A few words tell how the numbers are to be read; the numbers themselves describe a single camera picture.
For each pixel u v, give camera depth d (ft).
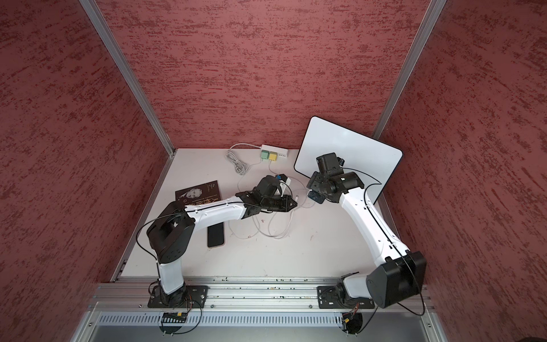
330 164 1.95
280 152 3.86
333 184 1.75
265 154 3.84
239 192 2.22
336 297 2.39
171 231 1.67
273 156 3.82
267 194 2.27
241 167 3.61
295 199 2.80
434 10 2.33
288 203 2.48
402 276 1.28
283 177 2.65
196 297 2.42
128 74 2.88
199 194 3.30
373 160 2.68
